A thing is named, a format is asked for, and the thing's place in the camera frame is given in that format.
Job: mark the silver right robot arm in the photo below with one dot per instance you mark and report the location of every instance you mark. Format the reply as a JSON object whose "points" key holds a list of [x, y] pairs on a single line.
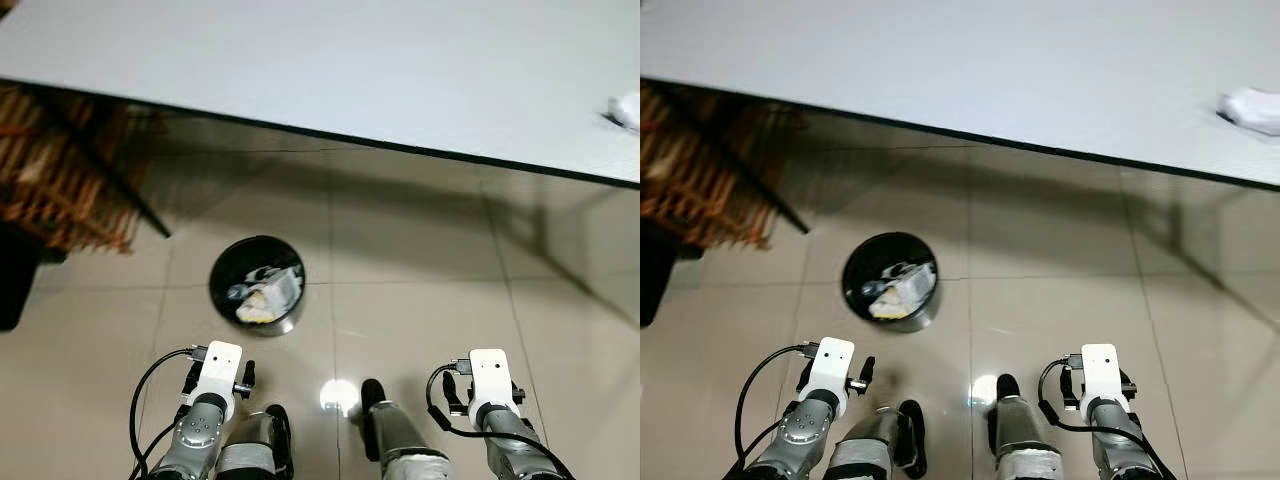
{"points": [[505, 438], [1115, 440]]}

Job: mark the grey right robot leg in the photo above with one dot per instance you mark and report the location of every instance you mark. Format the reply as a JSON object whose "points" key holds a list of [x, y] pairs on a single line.
{"points": [[1020, 442], [400, 442]]}

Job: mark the grey robot leg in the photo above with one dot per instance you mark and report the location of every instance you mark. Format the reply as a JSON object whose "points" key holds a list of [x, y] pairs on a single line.
{"points": [[1020, 442], [400, 442], [870, 448], [250, 448]]}

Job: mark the grey left robot leg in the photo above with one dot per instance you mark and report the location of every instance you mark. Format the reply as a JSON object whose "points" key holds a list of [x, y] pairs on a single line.
{"points": [[250, 448], [870, 448]]}

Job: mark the white yellow crumpled paper bag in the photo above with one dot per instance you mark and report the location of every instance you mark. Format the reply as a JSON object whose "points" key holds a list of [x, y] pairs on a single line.
{"points": [[268, 298], [902, 295]]}

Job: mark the clear plastic wrapper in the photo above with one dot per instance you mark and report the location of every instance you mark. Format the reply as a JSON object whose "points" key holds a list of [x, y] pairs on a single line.
{"points": [[239, 293], [873, 289]]}

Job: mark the black slanted table leg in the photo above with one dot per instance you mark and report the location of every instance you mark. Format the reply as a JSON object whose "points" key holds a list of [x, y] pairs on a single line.
{"points": [[120, 183], [760, 183]]}

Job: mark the white crumpled tissue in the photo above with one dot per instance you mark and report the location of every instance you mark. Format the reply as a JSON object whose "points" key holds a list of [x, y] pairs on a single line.
{"points": [[628, 112], [1255, 110]]}

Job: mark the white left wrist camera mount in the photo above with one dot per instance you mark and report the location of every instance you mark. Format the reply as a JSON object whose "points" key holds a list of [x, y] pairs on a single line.
{"points": [[832, 365], [220, 365]]}

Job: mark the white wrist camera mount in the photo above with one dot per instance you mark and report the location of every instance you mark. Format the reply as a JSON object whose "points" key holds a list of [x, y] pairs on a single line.
{"points": [[220, 365], [832, 365], [1098, 370], [490, 372]]}

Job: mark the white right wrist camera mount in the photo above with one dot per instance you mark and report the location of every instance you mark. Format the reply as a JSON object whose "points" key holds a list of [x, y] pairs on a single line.
{"points": [[490, 372], [1098, 370]]}

